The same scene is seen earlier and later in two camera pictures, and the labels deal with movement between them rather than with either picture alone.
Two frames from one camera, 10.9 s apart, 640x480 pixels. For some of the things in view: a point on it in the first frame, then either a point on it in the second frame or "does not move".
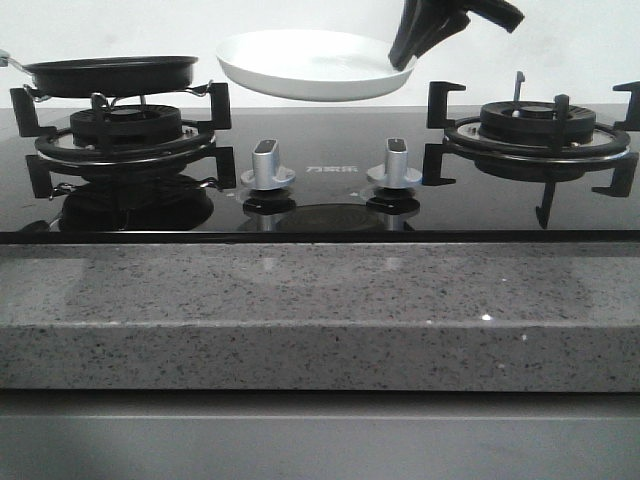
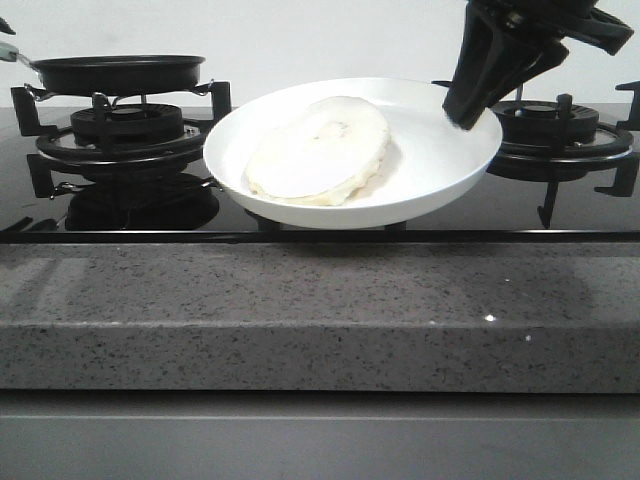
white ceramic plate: (310, 65) → (349, 153)
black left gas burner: (125, 124) does not move
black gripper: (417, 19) → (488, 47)
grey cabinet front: (318, 435) does not move
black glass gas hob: (321, 175) does not move
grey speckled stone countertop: (321, 316) does not move
